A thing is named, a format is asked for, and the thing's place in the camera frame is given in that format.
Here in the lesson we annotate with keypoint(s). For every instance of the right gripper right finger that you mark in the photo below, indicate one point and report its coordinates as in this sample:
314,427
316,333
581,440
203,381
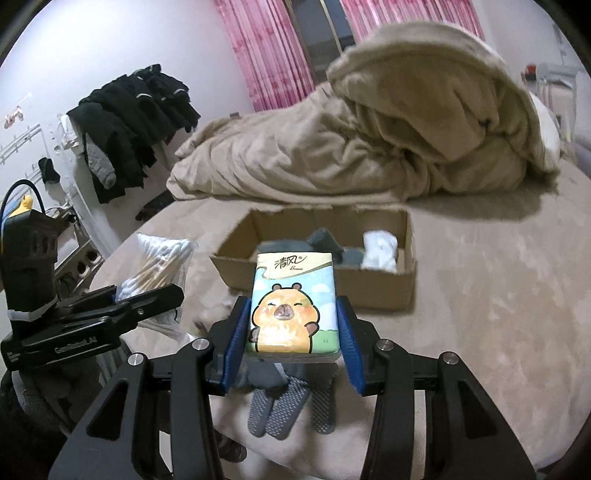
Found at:
358,339

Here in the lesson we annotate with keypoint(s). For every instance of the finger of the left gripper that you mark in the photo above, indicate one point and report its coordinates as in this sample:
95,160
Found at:
145,305
95,299

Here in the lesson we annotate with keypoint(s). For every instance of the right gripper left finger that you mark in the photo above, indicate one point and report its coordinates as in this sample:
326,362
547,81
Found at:
228,338

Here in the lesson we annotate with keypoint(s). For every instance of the cotton swab bag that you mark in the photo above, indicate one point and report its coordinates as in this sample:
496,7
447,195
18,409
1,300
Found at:
159,262

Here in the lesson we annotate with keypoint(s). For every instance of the bear tissue pack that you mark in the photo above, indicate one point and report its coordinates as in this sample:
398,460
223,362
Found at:
293,316

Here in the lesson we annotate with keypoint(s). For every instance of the grey dotted gloves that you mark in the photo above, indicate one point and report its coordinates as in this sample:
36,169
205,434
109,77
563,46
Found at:
280,391

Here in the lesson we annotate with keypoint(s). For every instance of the white sock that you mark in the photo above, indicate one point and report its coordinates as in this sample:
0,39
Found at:
381,251

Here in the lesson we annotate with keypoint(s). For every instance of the grey sock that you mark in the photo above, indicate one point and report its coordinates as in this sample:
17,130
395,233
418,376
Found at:
320,241

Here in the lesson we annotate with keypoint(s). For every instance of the cardboard box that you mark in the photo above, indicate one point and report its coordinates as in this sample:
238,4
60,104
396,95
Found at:
377,289

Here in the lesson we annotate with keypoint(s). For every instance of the beige bed sheet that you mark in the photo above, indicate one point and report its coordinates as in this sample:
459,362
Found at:
502,279

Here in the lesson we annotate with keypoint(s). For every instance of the black hanging clothes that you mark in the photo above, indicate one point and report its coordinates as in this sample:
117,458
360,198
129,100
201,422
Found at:
120,124

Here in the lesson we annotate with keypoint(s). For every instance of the beige blanket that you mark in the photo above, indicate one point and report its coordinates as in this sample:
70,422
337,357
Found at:
413,110

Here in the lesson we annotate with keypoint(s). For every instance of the left pink curtain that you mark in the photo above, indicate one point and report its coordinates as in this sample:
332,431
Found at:
268,51

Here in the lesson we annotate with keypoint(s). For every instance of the pink curtain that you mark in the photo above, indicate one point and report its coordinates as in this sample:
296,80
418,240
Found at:
365,16
268,51

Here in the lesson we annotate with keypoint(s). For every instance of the white embroidered pillow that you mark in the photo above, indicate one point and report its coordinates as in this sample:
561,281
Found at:
549,132

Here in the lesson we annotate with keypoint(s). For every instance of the window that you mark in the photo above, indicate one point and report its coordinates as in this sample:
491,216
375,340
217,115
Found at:
324,32

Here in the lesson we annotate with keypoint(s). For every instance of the right pink curtain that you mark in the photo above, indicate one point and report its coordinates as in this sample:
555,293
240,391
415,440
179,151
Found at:
365,16

